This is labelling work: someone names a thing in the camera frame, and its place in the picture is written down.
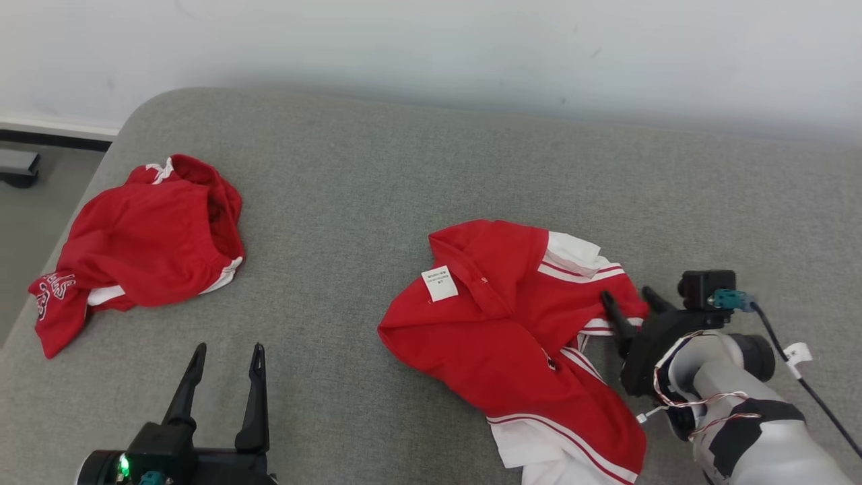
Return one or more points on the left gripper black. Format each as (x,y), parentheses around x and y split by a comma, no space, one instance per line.
(236,468)

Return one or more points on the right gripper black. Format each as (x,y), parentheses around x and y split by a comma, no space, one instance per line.
(646,357)

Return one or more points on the red white basketball jersey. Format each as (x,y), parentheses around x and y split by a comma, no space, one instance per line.
(498,337)

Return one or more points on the red white basketball shorts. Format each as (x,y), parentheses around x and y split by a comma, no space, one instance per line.
(148,242)

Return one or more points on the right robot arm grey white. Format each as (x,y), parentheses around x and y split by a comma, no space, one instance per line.
(774,444)

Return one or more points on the grey wheeled base foot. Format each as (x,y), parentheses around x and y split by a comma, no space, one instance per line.
(17,165)

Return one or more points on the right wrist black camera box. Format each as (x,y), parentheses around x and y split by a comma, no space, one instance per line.
(697,286)

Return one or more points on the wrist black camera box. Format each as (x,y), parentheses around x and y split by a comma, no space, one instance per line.
(161,444)
(697,286)

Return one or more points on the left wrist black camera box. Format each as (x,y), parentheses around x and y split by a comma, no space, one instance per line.
(161,444)

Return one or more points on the dark wall skirting strip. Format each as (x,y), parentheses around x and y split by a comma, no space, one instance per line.
(54,138)

